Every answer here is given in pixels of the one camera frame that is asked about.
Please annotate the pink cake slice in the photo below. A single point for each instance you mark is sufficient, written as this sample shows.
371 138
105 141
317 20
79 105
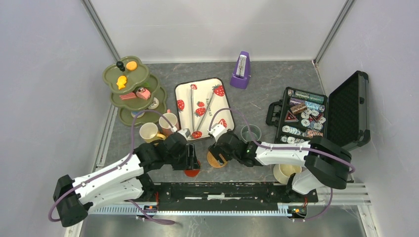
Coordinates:
128 96

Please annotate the pink ceramic mug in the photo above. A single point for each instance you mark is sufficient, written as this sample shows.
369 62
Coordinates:
168 123

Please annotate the strawberry print serving tray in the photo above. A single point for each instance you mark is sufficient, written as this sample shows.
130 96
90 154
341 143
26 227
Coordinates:
197 104

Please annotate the open black case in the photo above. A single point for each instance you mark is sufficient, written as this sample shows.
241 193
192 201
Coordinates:
341 117

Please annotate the red round coaster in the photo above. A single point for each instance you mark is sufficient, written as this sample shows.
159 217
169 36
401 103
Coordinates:
192 172

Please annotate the purple metronome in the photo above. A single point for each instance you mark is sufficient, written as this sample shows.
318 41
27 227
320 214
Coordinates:
242 72

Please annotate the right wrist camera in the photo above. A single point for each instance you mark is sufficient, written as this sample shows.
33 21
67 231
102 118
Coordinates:
217 130

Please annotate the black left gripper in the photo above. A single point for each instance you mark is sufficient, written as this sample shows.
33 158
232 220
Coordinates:
189 162

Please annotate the yellow ceramic mug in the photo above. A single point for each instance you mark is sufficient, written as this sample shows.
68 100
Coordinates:
149 132

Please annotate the grey ceramic mug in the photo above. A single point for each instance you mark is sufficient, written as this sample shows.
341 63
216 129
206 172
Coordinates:
251 132

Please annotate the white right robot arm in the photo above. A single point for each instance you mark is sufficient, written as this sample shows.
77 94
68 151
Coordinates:
326 163

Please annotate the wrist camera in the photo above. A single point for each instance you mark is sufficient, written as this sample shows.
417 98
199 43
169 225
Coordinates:
184 132
217 130

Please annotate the cream ceramic mug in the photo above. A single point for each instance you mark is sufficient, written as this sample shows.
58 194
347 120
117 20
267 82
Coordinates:
282 172

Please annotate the woven round coaster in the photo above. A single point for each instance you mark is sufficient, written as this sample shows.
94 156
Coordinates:
214 162

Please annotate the blue frosted donut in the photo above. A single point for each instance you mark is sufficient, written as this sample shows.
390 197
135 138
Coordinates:
137 114

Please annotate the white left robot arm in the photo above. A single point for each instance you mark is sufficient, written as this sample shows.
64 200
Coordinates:
126 179

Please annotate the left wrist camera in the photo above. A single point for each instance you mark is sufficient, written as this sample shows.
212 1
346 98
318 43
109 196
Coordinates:
184 132

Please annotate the green white cake slice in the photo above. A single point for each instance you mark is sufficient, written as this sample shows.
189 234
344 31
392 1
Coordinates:
145 85

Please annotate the green tiered dessert stand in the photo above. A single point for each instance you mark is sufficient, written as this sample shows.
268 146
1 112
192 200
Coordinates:
134 80

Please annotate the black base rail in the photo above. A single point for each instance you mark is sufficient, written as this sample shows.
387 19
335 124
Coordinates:
223 196

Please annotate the round orange biscuit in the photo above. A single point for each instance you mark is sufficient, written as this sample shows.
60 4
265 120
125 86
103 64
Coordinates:
131 65

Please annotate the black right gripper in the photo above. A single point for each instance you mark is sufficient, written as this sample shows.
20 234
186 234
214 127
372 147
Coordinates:
216 152

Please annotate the white chocolate drizzle donut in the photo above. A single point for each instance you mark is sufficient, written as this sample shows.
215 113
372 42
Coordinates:
154 104

